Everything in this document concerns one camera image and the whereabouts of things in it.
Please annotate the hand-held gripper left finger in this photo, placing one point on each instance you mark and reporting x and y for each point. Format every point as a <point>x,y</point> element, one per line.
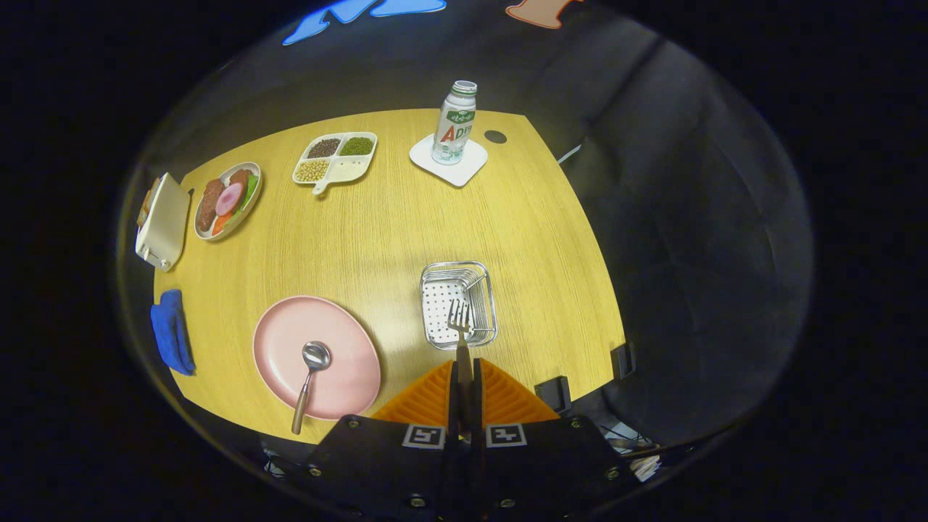
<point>453,406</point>

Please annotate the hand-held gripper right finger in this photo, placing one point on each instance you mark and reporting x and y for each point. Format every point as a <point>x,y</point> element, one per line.
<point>476,406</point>

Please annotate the black table clamp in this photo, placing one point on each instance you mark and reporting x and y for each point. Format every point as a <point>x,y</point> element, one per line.
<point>622,360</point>
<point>554,394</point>

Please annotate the pink plate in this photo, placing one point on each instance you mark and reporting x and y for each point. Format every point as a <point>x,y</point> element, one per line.
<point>290,348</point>

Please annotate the white square coaster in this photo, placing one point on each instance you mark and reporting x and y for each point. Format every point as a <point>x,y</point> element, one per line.
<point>453,174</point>

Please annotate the white divided dish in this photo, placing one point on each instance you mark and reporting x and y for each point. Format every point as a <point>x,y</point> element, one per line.
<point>348,169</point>

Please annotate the black table grommet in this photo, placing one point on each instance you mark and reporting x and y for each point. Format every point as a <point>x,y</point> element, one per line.
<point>495,136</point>

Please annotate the yellow soybeans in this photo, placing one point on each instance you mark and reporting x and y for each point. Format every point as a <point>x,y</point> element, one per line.
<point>312,170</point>

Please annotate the green mung beans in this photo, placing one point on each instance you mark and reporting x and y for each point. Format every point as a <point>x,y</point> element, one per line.
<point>357,146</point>

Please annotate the white food plate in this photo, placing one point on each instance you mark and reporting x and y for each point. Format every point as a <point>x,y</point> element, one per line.
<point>241,221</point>

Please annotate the white bottle green label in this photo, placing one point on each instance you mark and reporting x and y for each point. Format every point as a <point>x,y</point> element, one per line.
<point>455,123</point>

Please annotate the dark brown beans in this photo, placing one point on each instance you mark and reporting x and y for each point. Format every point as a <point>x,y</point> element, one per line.
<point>323,148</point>

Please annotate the blue cloth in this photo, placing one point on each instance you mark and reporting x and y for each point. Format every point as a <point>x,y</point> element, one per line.
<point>172,333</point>

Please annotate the orange carrot piece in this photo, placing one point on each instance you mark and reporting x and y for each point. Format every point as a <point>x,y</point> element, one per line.
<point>221,222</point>

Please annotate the green vegetable piece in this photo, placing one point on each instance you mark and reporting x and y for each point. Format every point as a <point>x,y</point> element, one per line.
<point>250,190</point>

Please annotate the pink ham slice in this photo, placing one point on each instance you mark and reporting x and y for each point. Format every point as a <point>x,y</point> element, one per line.
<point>229,198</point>

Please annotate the brown meat piece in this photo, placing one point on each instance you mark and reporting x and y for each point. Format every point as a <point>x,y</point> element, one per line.
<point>210,204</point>
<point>239,176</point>

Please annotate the white toaster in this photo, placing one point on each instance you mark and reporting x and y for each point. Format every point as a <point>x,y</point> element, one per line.
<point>165,225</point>

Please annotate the toast slice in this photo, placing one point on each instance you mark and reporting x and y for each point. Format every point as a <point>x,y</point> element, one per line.
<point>148,201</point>

